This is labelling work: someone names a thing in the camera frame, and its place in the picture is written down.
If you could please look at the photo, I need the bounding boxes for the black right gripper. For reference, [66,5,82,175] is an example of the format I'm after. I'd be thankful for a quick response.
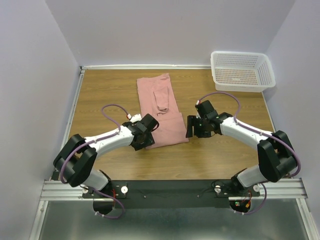
[184,114,211,138]

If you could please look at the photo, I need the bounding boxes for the pink printed t shirt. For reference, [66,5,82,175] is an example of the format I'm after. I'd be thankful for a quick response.
[137,73,189,149]

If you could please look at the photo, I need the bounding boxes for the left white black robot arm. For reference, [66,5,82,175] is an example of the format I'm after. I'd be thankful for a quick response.
[53,114,160,198]

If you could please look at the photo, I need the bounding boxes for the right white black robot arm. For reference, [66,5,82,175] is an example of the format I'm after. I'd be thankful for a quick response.
[185,100,300,196]

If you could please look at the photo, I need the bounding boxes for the white plastic basket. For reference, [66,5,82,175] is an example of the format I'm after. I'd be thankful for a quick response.
[210,51,276,93]

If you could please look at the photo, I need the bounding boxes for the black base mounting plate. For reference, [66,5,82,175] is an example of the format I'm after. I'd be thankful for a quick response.
[82,179,260,217]

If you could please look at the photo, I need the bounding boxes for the front aluminium frame rail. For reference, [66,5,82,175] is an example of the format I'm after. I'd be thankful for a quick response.
[40,178,308,201]

